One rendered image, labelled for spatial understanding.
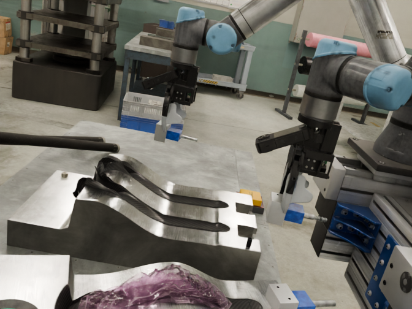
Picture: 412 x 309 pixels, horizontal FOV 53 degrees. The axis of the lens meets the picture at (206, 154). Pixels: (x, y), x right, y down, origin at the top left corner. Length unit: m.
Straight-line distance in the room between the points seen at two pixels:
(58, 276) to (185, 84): 0.73
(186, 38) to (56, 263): 0.74
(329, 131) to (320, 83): 0.10
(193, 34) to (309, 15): 5.99
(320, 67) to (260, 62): 6.53
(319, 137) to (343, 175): 0.27
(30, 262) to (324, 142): 0.58
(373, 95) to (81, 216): 0.58
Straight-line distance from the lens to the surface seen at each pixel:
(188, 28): 1.19
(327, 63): 0.82
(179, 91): 1.21
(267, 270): 0.96
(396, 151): 1.18
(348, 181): 1.13
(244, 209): 1.02
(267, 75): 7.40
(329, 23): 7.25
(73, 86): 4.72
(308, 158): 0.87
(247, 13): 1.06
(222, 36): 1.04
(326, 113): 0.83
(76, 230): 0.85
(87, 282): 0.71
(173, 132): 1.26
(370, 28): 1.25
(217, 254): 0.83
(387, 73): 0.75
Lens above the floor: 1.32
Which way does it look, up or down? 20 degrees down
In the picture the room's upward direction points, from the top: 12 degrees clockwise
